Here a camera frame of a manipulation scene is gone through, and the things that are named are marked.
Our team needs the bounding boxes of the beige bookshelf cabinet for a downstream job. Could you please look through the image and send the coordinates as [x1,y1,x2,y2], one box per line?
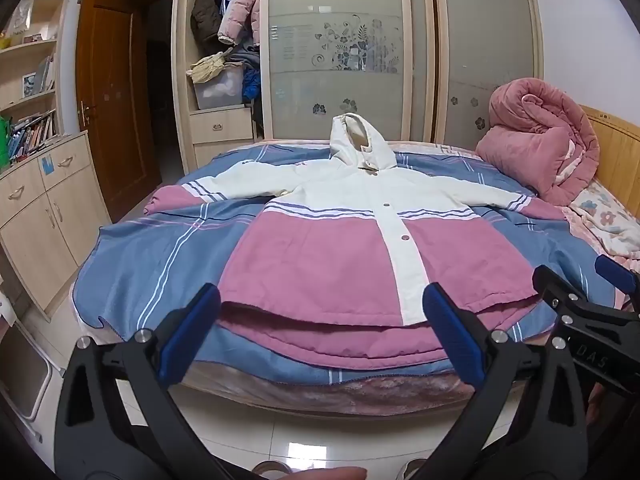
[0,0,114,322]

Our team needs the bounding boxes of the white folding chair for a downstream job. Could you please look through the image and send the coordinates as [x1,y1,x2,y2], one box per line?
[0,300,66,422]

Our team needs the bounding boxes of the blue crumpled garment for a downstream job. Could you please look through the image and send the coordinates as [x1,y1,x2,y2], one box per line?
[241,67,264,104]

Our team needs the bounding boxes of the beige wardrobe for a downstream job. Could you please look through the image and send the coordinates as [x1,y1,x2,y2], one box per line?
[170,0,546,176]

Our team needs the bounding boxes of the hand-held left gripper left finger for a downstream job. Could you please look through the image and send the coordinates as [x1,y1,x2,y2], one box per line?
[54,282,251,480]

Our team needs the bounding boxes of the blue striped bed cover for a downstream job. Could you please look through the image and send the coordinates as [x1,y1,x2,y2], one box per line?
[72,141,626,386]

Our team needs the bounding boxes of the rolled pink quilt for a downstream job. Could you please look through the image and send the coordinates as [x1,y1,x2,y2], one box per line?
[475,78,602,206]

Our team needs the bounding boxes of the clear plastic storage box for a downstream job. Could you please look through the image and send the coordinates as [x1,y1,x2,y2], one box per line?
[192,65,246,111]

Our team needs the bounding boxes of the beige wardrobe drawer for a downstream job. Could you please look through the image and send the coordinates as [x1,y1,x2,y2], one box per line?
[192,140,261,169]
[189,106,256,144]

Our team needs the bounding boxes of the pink bed mattress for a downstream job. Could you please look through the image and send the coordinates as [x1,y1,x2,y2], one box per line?
[177,357,483,417]

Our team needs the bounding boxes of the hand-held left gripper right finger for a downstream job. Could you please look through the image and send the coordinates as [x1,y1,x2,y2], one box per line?
[415,282,589,480]

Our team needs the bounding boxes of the wooden bed headboard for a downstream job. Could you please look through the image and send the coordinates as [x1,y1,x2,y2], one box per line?
[577,104,640,221]

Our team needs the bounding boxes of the brown wooden door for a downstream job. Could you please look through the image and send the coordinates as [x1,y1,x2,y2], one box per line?
[75,0,164,224]

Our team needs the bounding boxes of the row of books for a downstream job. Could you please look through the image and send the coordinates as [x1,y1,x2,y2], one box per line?
[5,110,59,164]

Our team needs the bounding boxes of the beige crumpled cloth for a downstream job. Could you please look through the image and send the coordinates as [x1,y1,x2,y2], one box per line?
[186,50,234,85]

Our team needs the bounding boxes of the green bottle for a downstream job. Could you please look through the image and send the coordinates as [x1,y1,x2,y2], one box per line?
[0,115,14,171]

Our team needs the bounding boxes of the clear plastic bag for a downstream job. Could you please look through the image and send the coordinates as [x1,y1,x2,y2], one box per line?
[11,1,36,32]

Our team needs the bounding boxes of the frosted plain wardrobe sliding door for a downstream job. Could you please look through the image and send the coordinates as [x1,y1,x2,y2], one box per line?
[430,0,544,150]

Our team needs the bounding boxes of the floral pillow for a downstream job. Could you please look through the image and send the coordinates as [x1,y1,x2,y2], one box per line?
[560,180,640,261]

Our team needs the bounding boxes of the frosted floral wardrobe sliding door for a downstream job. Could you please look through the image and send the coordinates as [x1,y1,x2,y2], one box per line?
[260,0,416,142]

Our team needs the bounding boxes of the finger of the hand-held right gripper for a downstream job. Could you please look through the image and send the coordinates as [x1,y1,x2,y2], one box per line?
[594,254,640,306]
[532,264,608,317]

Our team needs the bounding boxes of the dark brown hanging jacket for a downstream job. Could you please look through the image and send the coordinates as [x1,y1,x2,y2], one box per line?
[191,0,229,54]

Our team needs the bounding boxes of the white and pink hooded jacket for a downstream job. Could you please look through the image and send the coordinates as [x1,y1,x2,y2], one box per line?
[144,112,566,371]

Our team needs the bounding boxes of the shoe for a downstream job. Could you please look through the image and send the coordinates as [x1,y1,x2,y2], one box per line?
[397,457,431,480]
[252,460,294,477]

